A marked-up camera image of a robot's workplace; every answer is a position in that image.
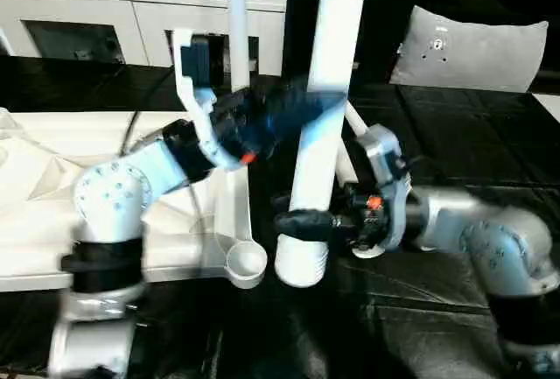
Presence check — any white plastic table leg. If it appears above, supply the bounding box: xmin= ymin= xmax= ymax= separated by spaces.
xmin=224 ymin=0 xmax=254 ymax=94
xmin=333 ymin=142 xmax=362 ymax=187
xmin=343 ymin=98 xmax=374 ymax=140
xmin=273 ymin=0 xmax=369 ymax=289

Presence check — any grey printed cushion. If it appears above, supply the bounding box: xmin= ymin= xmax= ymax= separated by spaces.
xmin=388 ymin=4 xmax=550 ymax=94

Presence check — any white flat panel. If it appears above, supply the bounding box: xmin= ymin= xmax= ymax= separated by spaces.
xmin=532 ymin=92 xmax=560 ymax=124

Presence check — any white glass-door cabinet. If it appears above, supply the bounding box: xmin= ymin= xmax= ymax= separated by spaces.
xmin=0 ymin=0 xmax=291 ymax=77

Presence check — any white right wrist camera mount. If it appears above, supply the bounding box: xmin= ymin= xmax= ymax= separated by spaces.
xmin=351 ymin=123 xmax=413 ymax=261

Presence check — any black work mat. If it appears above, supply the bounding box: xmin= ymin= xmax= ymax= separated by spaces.
xmin=0 ymin=54 xmax=560 ymax=379

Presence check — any white plastic table top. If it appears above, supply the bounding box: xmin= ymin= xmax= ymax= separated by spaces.
xmin=0 ymin=107 xmax=269 ymax=293

